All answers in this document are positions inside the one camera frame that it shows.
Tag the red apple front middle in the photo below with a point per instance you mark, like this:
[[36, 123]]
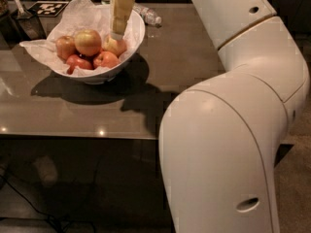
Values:
[[105, 59]]

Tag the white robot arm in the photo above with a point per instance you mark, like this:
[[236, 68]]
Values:
[[219, 138]]

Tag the dark scoop with white handle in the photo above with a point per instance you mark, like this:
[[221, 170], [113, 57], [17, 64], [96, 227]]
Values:
[[29, 22]]

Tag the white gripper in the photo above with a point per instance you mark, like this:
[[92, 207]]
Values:
[[120, 10]]

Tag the black white fiducial marker card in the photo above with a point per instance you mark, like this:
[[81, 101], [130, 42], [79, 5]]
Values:
[[48, 8]]

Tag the white bowl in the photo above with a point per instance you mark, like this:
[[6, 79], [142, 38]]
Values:
[[95, 17]]

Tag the white tissue paper liner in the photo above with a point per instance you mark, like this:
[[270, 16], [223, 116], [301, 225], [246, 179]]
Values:
[[41, 50]]

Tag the red apple front left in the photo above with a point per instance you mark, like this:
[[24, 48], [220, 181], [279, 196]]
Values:
[[75, 61]]

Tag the red apple far left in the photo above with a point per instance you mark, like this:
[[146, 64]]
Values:
[[65, 47]]

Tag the red-yellow apple right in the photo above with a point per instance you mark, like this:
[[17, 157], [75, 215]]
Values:
[[117, 47]]

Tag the red apple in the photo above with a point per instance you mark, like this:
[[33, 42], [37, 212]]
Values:
[[105, 59], [65, 47], [75, 61]]

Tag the large yellow-red apple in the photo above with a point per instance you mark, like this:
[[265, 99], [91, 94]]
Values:
[[88, 42]]

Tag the clear plastic water bottle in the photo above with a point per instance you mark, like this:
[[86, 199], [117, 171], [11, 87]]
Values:
[[148, 15]]

